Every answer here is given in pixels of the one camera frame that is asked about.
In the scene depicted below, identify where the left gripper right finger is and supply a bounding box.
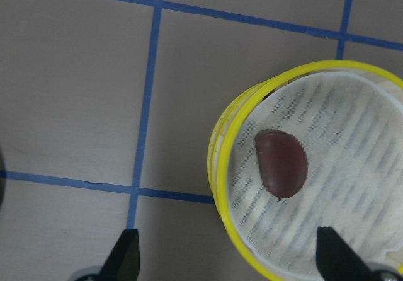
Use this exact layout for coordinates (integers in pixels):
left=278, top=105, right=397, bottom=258
left=315, top=226, right=403, bottom=281

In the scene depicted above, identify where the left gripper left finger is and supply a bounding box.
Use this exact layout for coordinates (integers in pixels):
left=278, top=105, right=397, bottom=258
left=67, top=228, right=140, bottom=281

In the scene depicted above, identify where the dark red bun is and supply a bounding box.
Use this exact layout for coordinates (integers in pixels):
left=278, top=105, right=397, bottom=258
left=254, top=129, right=308, bottom=200

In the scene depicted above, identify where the white cloth liner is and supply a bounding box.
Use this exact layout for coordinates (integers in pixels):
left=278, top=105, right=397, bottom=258
left=225, top=69, right=403, bottom=278

